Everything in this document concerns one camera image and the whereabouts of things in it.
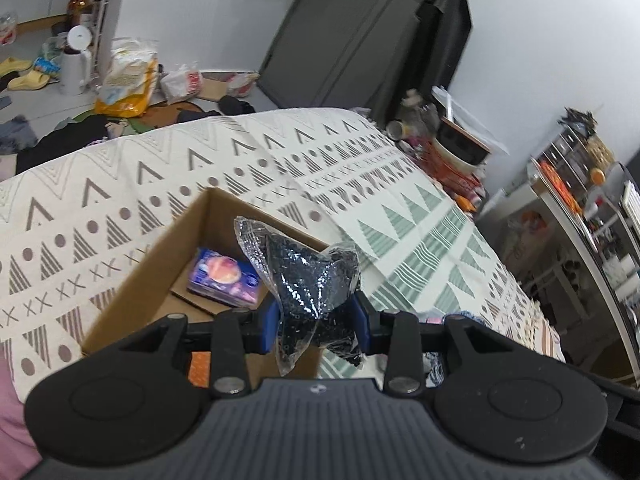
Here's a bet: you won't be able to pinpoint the blue tissue pack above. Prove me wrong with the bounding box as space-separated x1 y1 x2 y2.
186 247 260 308

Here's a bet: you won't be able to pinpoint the black item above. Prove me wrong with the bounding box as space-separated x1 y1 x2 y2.
234 217 362 374

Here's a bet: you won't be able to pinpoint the brown cardboard box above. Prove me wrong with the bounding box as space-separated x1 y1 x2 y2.
72 188 326 400

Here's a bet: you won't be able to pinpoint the patterned fringed blanket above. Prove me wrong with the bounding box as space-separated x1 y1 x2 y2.
1 108 562 399

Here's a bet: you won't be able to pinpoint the black white bowl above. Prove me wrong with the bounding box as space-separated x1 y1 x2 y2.
433 118 490 174

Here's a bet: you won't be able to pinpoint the white desk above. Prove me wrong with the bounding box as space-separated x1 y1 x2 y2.
526 158 639 386

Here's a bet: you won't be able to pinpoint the desktop drawer organizer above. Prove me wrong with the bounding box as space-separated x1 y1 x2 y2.
538 107 615 190

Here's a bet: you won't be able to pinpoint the pink bed sheet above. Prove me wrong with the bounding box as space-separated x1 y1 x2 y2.
0 358 41 480

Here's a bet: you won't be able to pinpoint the white plastic bag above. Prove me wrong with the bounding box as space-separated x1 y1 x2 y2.
160 63 203 104

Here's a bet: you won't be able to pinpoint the yellow food bag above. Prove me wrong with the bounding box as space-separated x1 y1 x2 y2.
94 37 158 118

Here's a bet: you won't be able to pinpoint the grey door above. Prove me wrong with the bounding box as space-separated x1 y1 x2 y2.
258 0 422 108

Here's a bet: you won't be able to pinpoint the white electric kettle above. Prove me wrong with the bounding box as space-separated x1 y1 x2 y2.
58 25 93 96

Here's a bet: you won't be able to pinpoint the yellow slippers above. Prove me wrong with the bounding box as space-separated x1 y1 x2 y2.
0 58 50 91

